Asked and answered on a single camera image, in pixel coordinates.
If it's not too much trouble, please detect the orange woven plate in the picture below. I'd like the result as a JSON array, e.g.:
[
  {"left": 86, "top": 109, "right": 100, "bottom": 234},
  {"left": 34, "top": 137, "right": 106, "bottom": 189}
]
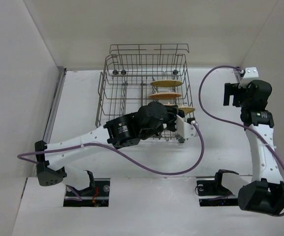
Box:
[
  {"left": 149, "top": 92, "right": 182, "bottom": 100},
  {"left": 163, "top": 103, "right": 179, "bottom": 108}
]

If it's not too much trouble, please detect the yellow woven plate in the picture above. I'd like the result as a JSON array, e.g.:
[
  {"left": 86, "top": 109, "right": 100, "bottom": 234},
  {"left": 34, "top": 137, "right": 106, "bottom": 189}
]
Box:
[
  {"left": 150, "top": 79, "right": 183, "bottom": 88},
  {"left": 179, "top": 106, "right": 195, "bottom": 115}
]

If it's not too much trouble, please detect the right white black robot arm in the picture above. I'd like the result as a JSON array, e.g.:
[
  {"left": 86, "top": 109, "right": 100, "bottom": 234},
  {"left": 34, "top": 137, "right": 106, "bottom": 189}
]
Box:
[{"left": 215, "top": 80, "right": 284, "bottom": 216}]

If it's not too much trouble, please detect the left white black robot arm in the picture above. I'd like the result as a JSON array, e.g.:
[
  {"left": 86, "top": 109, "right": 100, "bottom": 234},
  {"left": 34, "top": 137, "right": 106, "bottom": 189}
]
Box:
[{"left": 35, "top": 102, "right": 185, "bottom": 191}]

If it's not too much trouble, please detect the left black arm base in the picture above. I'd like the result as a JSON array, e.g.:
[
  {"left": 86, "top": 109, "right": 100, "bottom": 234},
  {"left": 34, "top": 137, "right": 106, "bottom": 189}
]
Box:
[{"left": 63, "top": 171, "right": 111, "bottom": 207}]

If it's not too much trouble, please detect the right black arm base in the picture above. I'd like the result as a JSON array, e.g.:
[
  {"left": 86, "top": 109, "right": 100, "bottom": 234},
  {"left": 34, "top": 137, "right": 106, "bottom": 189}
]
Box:
[{"left": 194, "top": 169, "right": 238, "bottom": 207}]

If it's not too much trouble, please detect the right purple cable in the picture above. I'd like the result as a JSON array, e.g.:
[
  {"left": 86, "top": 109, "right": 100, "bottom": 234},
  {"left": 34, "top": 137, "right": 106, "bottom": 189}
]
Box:
[{"left": 198, "top": 64, "right": 284, "bottom": 217}]

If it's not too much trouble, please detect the purple cable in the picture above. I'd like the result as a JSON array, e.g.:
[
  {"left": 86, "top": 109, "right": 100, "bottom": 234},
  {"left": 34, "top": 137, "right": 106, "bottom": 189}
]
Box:
[
  {"left": 16, "top": 120, "right": 205, "bottom": 202},
  {"left": 198, "top": 64, "right": 284, "bottom": 217}
]

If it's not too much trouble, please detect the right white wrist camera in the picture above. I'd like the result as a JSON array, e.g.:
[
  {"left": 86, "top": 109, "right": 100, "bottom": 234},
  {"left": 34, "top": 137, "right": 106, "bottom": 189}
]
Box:
[{"left": 238, "top": 67, "right": 259, "bottom": 88}]

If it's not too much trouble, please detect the grey wire dish rack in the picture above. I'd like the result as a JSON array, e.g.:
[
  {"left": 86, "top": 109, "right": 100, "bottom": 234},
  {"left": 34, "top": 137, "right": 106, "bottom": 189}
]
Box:
[{"left": 95, "top": 44, "right": 196, "bottom": 143}]

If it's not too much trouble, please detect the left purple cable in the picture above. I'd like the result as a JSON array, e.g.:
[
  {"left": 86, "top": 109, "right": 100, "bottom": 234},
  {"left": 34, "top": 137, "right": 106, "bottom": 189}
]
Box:
[{"left": 16, "top": 120, "right": 205, "bottom": 202}]

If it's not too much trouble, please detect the left aluminium table rail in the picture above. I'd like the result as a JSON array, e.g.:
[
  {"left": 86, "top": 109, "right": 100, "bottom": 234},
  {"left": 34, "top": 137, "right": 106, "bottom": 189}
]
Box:
[{"left": 32, "top": 67, "right": 67, "bottom": 177}]

